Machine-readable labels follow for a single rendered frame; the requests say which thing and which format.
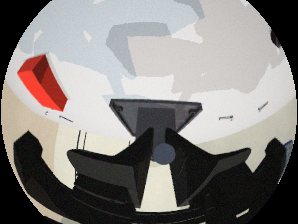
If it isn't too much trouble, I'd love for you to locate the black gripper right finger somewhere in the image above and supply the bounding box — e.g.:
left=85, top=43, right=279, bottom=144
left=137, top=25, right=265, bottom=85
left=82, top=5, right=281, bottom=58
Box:
left=165, top=128, right=251, bottom=207

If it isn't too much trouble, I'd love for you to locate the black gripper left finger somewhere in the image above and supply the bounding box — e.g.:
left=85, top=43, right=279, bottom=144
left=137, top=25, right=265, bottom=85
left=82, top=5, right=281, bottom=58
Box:
left=67, top=127, right=154, bottom=208

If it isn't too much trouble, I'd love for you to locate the red rectangular block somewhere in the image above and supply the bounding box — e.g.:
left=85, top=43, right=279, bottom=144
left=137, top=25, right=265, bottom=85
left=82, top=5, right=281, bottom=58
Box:
left=17, top=54, right=68, bottom=112

